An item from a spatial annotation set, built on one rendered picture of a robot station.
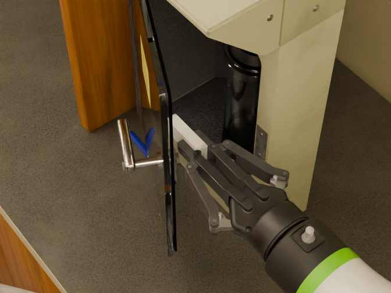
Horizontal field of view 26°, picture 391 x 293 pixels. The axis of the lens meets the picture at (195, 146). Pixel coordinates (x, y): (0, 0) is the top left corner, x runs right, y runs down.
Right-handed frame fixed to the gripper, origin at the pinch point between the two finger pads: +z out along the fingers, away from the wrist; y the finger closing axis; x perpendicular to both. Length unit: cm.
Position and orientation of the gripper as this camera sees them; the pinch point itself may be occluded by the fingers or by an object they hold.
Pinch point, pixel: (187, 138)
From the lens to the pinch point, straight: 112.1
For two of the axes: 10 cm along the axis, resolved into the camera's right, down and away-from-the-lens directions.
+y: -7.9, 4.9, -3.7
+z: -6.2, -6.3, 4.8
